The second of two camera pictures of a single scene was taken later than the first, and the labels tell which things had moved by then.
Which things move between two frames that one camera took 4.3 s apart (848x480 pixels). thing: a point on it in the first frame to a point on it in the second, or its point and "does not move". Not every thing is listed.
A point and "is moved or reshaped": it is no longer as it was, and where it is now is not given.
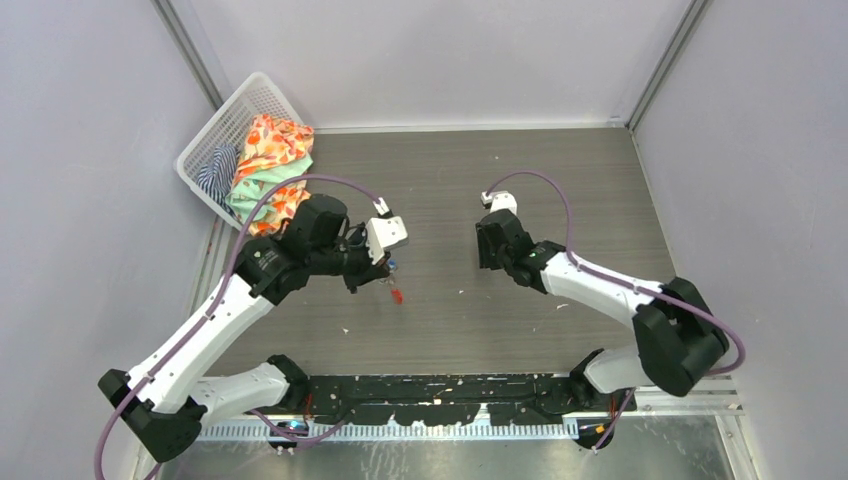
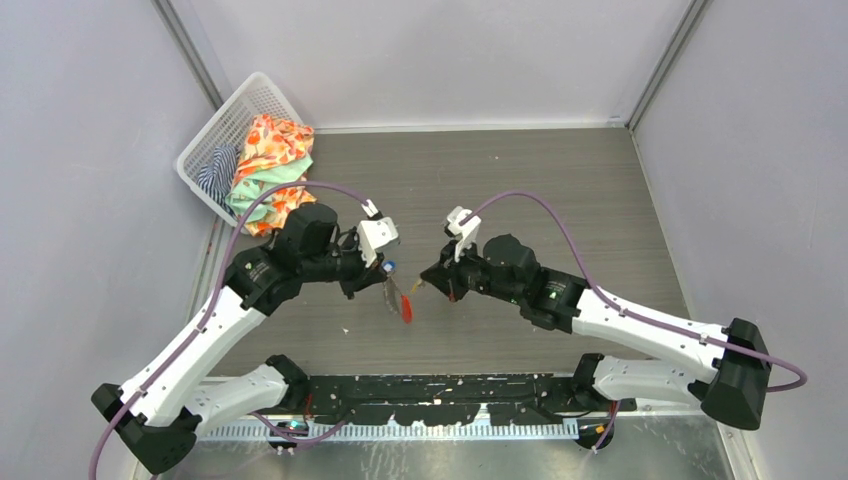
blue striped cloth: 216,178 does not move
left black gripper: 369,272 does not move
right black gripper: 487,259 to 447,273
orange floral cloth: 269,142 does not move
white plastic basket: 259,95 does not move
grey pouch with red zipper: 396,293 is moved or reshaped
